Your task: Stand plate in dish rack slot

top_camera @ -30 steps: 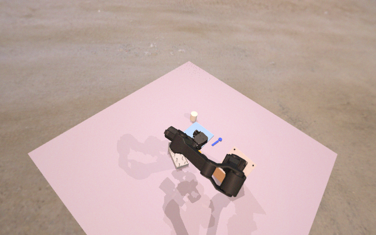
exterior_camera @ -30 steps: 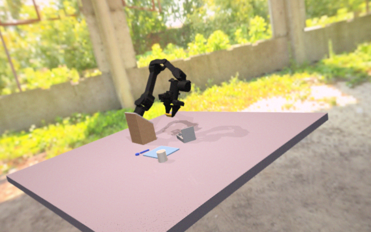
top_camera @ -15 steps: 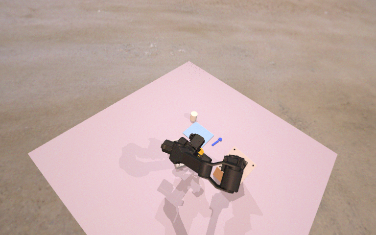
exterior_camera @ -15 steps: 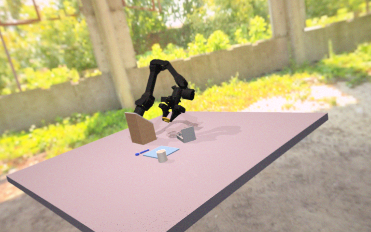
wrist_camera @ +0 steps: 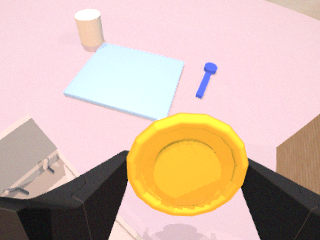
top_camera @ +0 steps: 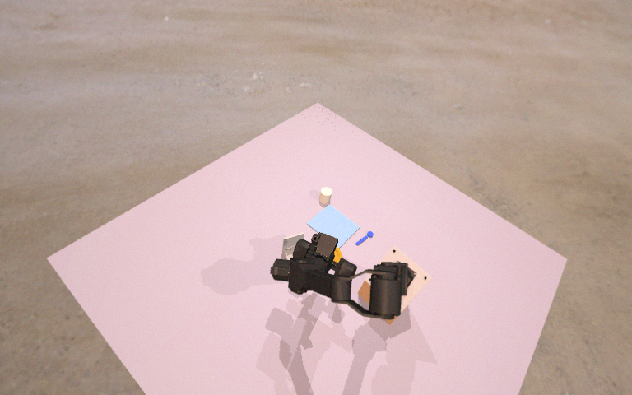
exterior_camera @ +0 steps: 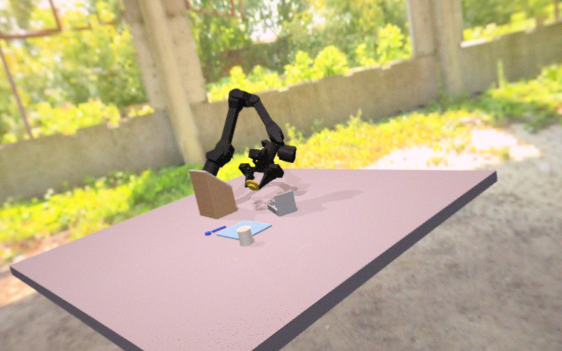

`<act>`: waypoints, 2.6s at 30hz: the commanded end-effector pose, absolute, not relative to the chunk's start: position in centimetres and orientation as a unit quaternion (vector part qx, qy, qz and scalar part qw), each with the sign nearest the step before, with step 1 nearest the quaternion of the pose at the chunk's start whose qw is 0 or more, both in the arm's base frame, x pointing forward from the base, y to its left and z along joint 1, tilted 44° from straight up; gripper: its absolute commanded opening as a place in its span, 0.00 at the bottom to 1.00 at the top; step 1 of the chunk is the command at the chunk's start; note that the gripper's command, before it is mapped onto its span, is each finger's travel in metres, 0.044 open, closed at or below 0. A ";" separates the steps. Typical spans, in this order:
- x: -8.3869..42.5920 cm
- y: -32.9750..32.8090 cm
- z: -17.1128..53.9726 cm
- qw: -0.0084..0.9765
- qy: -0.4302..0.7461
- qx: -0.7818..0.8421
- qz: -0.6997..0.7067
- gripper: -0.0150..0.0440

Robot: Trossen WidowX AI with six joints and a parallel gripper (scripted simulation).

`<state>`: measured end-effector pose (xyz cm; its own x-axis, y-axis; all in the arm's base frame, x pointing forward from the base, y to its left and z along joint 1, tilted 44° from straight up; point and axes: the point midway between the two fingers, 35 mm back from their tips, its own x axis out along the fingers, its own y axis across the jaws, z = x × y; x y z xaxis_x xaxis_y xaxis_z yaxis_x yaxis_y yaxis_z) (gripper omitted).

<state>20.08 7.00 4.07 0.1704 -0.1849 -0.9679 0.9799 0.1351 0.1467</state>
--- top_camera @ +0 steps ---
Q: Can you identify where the light blue square mat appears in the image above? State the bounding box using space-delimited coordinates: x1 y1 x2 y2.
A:
307 204 360 248

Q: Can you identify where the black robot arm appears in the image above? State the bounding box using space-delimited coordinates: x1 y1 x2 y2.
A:
270 232 416 319

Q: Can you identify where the tan cylinder with white top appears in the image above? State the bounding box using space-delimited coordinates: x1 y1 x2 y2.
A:
319 187 332 204

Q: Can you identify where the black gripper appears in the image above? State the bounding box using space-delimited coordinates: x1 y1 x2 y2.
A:
292 239 357 277

